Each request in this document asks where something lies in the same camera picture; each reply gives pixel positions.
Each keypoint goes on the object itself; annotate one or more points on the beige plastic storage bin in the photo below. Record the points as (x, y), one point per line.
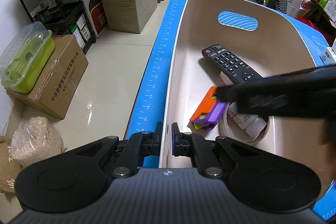
(294, 139)

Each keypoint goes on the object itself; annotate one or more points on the clear tape roll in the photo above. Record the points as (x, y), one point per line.
(230, 129)

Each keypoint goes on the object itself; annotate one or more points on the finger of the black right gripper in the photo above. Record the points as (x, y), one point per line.
(308, 93)

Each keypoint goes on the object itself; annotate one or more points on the black remote control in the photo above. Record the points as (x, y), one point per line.
(232, 66)

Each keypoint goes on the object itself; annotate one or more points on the purple orange folding toy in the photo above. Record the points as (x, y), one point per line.
(209, 112)

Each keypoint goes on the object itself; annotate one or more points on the black metal shelf rack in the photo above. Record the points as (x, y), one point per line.
(62, 17)

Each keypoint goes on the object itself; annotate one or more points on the blue silicone baking mat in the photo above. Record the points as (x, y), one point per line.
(157, 69)

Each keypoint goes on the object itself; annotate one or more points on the brown cardboard box on floor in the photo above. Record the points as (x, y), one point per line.
(58, 81)

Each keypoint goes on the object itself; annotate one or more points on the green clear plastic container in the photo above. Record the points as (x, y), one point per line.
(25, 57)

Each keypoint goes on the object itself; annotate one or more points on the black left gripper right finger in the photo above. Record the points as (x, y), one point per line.
(257, 178)

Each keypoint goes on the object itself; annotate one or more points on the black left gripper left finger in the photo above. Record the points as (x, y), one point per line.
(77, 178)

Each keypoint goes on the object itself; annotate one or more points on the white medicine bottle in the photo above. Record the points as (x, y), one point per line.
(253, 125)

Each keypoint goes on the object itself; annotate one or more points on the bag of grain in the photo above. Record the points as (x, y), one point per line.
(34, 141)

